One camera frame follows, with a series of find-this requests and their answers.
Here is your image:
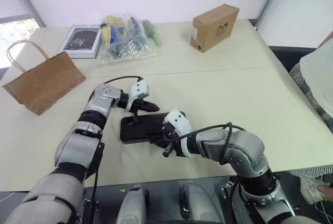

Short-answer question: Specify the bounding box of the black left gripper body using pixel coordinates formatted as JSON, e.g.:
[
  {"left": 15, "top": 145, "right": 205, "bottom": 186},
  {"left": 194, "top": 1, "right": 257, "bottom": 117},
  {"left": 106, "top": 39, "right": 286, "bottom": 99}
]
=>
[{"left": 131, "top": 94, "right": 150, "bottom": 113}]

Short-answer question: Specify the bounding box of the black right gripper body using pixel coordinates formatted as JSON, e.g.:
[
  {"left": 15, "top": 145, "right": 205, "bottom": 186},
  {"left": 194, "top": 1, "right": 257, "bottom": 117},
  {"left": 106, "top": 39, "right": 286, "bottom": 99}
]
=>
[{"left": 161, "top": 122, "right": 183, "bottom": 157}]

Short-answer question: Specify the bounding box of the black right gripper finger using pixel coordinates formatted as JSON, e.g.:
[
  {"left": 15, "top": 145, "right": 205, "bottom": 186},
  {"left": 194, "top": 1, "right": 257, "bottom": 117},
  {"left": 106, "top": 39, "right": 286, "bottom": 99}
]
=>
[
  {"left": 149, "top": 129, "right": 164, "bottom": 140},
  {"left": 153, "top": 140, "right": 170, "bottom": 150}
]

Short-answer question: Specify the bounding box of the black rectangular case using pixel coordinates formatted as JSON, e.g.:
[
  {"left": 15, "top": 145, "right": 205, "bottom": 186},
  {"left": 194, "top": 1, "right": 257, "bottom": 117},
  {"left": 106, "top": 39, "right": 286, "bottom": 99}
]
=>
[{"left": 119, "top": 111, "right": 187, "bottom": 145}]

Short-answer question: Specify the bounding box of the brown paper bag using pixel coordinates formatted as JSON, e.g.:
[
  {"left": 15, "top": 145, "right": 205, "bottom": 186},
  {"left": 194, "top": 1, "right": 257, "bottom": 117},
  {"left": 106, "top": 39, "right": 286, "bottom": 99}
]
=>
[{"left": 2, "top": 40, "right": 87, "bottom": 116}]

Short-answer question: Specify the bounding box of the white fabric item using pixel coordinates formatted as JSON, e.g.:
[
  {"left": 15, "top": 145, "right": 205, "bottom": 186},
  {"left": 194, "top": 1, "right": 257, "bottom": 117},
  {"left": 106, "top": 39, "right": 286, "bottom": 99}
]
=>
[{"left": 300, "top": 177, "right": 326, "bottom": 205}]

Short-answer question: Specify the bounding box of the person's left hand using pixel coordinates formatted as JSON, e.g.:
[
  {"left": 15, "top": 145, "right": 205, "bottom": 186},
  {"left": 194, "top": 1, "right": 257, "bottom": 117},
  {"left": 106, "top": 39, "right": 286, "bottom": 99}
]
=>
[{"left": 317, "top": 182, "right": 333, "bottom": 202}]

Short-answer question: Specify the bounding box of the clear plastic bag of items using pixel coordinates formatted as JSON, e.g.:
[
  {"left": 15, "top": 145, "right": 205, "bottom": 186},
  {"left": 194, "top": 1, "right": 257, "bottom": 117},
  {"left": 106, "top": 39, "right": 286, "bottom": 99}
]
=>
[{"left": 97, "top": 13, "right": 158, "bottom": 65}]

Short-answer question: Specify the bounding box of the silver rounded robot shell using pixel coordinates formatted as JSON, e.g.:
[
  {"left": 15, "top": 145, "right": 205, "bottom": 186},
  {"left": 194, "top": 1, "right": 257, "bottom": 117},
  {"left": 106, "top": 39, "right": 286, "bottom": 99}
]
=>
[
  {"left": 179, "top": 181, "right": 213, "bottom": 224},
  {"left": 115, "top": 183, "right": 148, "bottom": 224}
]

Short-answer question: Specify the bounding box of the pale green plastic tool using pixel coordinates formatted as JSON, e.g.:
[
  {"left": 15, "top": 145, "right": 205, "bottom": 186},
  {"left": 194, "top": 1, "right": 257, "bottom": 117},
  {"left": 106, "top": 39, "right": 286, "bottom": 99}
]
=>
[{"left": 141, "top": 19, "right": 163, "bottom": 47}]

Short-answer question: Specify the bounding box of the grey hardcover photo book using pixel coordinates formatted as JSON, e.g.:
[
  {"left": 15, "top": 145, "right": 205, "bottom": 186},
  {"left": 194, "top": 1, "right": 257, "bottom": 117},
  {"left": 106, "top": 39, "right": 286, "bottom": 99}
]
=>
[{"left": 57, "top": 23, "right": 103, "bottom": 59}]

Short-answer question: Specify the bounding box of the brown cardboard box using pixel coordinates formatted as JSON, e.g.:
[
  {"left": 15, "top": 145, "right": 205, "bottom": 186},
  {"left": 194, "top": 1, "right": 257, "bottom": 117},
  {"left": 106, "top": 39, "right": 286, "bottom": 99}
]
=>
[{"left": 189, "top": 3, "right": 240, "bottom": 54}]

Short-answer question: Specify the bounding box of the person in white shirt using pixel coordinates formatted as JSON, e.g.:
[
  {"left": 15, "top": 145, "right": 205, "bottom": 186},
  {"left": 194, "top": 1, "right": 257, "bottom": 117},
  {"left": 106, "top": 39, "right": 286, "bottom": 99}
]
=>
[{"left": 289, "top": 33, "right": 333, "bottom": 135}]

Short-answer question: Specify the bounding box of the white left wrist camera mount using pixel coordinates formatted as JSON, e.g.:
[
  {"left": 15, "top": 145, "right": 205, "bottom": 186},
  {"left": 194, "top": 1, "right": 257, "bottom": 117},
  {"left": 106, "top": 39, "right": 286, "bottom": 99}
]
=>
[{"left": 127, "top": 78, "right": 151, "bottom": 113}]

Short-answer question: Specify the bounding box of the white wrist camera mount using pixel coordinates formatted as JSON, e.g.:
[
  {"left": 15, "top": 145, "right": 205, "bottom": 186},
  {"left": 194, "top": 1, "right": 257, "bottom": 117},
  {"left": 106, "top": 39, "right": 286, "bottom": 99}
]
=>
[
  {"left": 163, "top": 108, "right": 194, "bottom": 157},
  {"left": 127, "top": 78, "right": 151, "bottom": 113}
]

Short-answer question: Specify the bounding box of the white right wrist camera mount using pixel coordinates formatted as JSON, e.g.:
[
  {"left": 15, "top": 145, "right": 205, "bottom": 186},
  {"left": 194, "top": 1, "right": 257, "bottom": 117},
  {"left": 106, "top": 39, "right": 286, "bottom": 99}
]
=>
[{"left": 163, "top": 108, "right": 194, "bottom": 157}]

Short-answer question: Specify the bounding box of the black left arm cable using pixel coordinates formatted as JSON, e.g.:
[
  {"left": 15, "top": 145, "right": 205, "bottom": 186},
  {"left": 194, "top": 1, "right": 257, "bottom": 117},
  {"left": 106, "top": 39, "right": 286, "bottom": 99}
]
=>
[{"left": 89, "top": 75, "right": 145, "bottom": 210}]

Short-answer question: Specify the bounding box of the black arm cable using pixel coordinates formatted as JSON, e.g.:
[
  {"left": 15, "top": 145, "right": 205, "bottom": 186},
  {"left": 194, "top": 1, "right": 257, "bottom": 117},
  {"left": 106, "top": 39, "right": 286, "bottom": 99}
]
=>
[
  {"left": 161, "top": 122, "right": 247, "bottom": 166},
  {"left": 89, "top": 75, "right": 145, "bottom": 210}
]

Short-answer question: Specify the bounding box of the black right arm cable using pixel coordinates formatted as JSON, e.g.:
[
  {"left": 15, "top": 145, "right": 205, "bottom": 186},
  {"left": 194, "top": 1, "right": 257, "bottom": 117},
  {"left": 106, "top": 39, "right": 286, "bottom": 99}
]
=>
[{"left": 161, "top": 122, "right": 247, "bottom": 166}]

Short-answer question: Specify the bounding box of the black metal stand post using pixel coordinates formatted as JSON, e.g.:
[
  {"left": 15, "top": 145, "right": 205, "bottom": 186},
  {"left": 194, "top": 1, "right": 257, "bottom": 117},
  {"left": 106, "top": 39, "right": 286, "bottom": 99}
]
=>
[{"left": 221, "top": 179, "right": 247, "bottom": 224}]

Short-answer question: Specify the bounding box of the black metal bracket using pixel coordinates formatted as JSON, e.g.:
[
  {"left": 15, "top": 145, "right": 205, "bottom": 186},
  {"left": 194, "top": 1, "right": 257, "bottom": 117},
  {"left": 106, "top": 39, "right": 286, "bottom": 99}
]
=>
[{"left": 81, "top": 199, "right": 100, "bottom": 224}]

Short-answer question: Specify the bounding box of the dark window frame bar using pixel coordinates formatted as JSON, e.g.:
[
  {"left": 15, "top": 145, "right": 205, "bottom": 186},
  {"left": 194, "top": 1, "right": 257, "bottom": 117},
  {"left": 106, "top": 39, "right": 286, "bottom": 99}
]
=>
[{"left": 4, "top": 0, "right": 47, "bottom": 29}]

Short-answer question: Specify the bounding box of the grey metal frame post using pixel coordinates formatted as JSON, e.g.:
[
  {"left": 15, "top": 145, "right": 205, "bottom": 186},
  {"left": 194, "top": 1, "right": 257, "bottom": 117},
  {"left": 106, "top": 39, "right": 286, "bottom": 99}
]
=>
[{"left": 255, "top": 0, "right": 285, "bottom": 30}]

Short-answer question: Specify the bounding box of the thin white wire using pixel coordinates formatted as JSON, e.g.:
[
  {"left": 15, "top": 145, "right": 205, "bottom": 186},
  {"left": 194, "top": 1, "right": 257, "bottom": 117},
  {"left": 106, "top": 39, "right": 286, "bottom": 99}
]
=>
[{"left": 311, "top": 194, "right": 333, "bottom": 213}]

